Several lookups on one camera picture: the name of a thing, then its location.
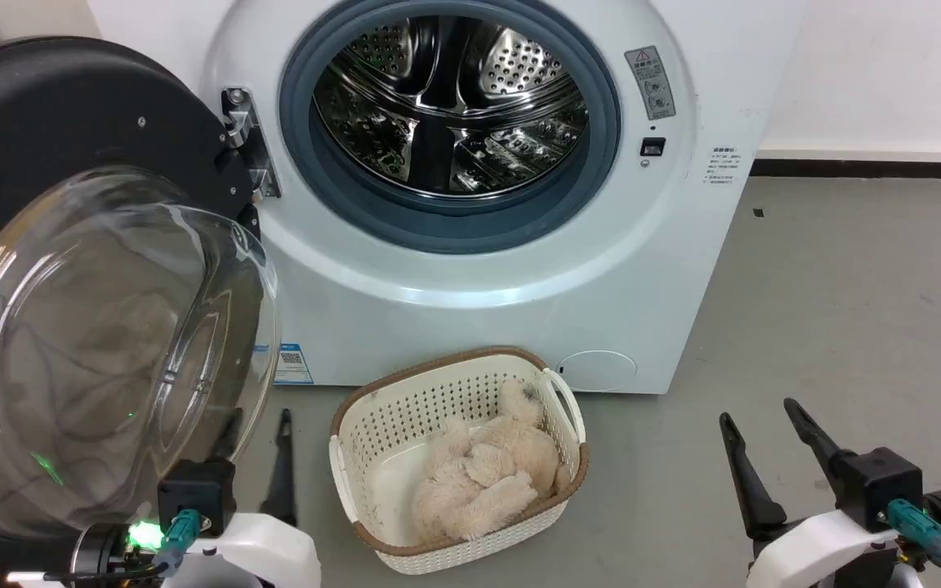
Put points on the metal door hinge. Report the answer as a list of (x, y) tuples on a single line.
[(251, 139)]

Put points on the beige plush toy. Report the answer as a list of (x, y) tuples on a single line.
[(487, 474)]

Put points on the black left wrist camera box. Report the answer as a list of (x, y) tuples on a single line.
[(197, 494)]

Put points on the small text sticker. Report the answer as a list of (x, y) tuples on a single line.
[(721, 166)]

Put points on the washer door glass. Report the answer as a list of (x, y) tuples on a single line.
[(70, 106)]

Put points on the black baseboard strip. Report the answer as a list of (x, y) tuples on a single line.
[(871, 169)]

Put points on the stainless steel drum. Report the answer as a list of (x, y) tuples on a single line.
[(446, 106)]

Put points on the white front-load washing machine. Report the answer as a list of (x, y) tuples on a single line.
[(479, 327)]

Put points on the grey warning sticker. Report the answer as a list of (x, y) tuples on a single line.
[(650, 82)]

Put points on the black door latch slot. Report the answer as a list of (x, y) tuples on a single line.
[(653, 147)]

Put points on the white plastic laundry basket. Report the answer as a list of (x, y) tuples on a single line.
[(389, 425)]

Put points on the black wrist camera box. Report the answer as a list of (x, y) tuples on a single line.
[(197, 494), (879, 486)]

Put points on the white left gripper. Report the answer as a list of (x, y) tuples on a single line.
[(266, 555)]

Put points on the blue QR code label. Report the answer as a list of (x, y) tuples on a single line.
[(293, 364)]

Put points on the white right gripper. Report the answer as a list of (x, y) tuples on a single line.
[(813, 551)]

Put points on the round filter cover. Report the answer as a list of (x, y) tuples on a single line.
[(597, 371)]

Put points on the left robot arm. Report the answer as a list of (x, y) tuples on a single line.
[(99, 551)]

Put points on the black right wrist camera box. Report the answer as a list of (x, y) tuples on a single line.
[(879, 486)]

